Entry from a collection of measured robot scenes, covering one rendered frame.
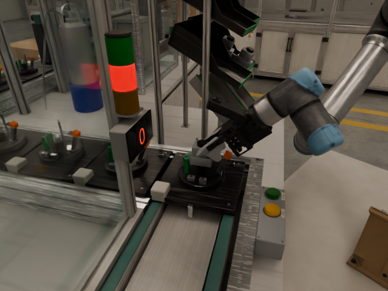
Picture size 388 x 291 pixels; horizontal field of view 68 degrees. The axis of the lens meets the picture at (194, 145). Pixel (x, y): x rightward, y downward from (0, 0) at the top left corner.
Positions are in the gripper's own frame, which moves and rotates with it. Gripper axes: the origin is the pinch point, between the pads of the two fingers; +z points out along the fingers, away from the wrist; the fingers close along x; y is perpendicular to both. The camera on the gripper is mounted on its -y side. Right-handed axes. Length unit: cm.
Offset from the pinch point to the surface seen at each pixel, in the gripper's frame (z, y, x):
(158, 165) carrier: 17.7, -2.6, 2.4
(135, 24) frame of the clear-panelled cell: 28, -54, 86
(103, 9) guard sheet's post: -17.0, -36.4, -19.9
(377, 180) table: -28, 57, 29
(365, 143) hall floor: -13, 162, 224
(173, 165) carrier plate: 14.3, 0.8, 3.4
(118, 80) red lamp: -10.0, -26.3, -21.4
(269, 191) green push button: -8.1, 22.0, -1.8
